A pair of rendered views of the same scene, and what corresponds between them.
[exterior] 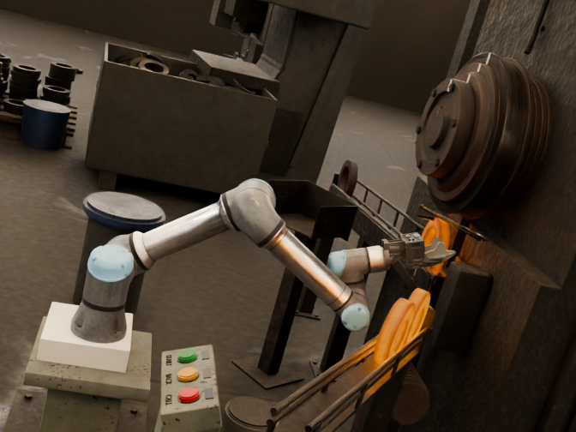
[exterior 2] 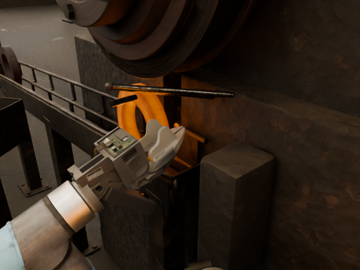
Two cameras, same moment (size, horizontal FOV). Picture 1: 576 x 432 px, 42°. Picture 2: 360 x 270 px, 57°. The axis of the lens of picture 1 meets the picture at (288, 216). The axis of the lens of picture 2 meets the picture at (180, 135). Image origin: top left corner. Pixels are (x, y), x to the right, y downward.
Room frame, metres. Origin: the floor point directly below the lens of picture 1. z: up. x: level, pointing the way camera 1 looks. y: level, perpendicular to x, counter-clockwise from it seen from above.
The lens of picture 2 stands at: (1.60, -0.24, 1.06)
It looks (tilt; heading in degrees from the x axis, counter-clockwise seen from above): 27 degrees down; 334
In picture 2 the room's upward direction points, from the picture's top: straight up
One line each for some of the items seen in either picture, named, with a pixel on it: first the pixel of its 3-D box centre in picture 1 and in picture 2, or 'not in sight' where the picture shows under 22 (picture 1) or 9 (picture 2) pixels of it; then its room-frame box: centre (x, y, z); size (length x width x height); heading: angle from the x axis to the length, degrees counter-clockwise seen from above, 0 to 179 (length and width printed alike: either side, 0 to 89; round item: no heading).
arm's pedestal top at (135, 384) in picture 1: (93, 357); not in sight; (1.88, 0.42, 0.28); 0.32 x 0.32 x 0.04; 14
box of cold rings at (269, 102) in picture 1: (176, 123); not in sight; (4.70, 0.84, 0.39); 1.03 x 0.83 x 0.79; 107
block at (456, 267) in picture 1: (459, 307); (234, 215); (1.96, -0.52, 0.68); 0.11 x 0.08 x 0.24; 103
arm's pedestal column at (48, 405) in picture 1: (83, 403); not in sight; (1.88, 0.42, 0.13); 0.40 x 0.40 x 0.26; 14
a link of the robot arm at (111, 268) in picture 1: (109, 273); not in sight; (1.89, 0.42, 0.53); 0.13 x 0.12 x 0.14; 3
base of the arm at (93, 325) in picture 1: (101, 314); not in sight; (1.88, 0.42, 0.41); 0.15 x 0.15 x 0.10
